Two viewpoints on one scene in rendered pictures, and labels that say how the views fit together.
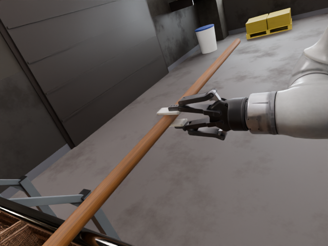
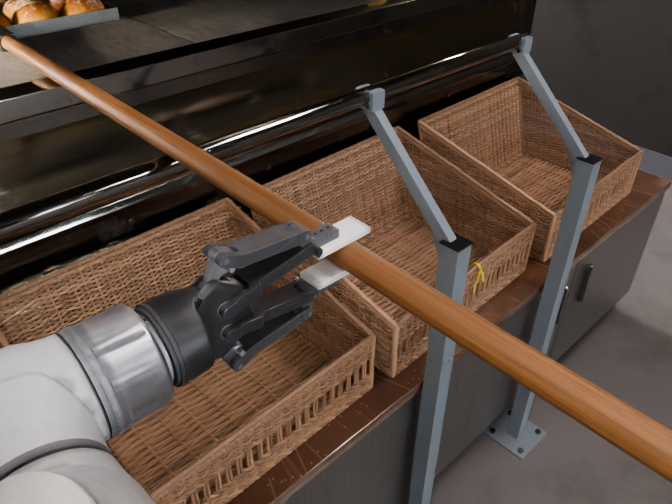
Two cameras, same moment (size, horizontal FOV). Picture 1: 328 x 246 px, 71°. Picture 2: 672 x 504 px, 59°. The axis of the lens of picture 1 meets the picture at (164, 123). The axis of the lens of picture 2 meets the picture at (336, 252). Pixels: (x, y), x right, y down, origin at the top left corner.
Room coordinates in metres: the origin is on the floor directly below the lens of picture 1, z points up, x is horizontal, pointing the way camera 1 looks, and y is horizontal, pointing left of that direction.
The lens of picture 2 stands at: (0.64, -0.50, 1.54)
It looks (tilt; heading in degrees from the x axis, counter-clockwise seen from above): 35 degrees down; 99
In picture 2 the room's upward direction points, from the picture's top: straight up
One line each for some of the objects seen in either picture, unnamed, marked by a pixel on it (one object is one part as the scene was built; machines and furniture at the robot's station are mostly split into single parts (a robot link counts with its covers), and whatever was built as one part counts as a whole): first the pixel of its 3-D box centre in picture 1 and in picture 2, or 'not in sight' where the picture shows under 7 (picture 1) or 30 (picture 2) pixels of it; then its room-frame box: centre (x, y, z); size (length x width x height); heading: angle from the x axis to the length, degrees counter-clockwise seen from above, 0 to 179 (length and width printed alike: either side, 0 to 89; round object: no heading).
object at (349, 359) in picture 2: not in sight; (191, 349); (0.24, 0.28, 0.72); 0.56 x 0.49 x 0.28; 53
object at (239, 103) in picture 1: (228, 114); (200, 323); (0.47, -0.15, 1.20); 0.09 x 0.07 x 0.08; 51
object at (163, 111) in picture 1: (170, 111); (335, 236); (0.57, -0.03, 1.21); 0.07 x 0.03 x 0.01; 51
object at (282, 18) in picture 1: (268, 23); not in sight; (6.13, -3.48, 0.20); 1.13 x 0.84 x 0.39; 50
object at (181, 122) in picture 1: (174, 122); (335, 267); (0.57, -0.03, 1.18); 0.07 x 0.03 x 0.01; 51
